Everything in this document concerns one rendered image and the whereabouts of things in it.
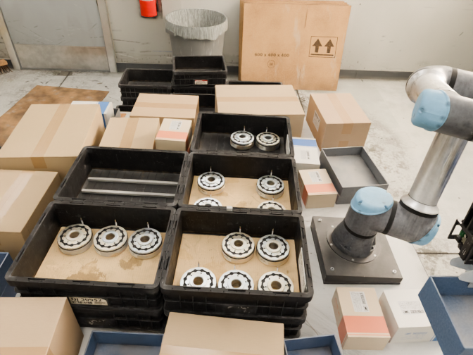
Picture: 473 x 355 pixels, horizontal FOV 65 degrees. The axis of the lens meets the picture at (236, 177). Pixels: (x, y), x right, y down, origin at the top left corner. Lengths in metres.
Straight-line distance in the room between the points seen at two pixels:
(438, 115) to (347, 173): 0.96
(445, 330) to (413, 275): 0.63
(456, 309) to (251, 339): 0.47
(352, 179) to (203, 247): 0.76
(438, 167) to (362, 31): 3.20
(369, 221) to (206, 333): 0.61
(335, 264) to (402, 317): 0.26
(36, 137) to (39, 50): 2.91
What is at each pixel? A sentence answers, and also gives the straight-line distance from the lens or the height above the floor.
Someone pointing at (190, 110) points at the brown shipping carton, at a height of 0.86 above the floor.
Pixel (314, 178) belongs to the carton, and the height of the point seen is 0.77.
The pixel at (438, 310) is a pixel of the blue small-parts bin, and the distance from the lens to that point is 0.87.
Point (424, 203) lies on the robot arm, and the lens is 1.26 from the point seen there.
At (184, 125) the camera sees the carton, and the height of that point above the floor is 0.92.
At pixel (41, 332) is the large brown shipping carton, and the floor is 0.90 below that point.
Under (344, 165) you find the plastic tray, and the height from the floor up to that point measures 0.75.
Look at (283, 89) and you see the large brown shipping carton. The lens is 1.97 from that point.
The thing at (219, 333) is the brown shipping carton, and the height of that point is 0.86.
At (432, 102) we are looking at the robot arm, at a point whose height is 1.45.
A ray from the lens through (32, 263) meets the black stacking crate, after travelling 1.24.
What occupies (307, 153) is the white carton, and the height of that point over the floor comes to 0.79.
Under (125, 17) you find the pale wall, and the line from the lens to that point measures 4.17.
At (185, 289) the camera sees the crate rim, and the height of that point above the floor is 0.93.
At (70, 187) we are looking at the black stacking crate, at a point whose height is 0.90.
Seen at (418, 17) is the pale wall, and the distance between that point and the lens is 4.48.
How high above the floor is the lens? 1.77
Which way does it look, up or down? 40 degrees down
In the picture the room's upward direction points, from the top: 3 degrees clockwise
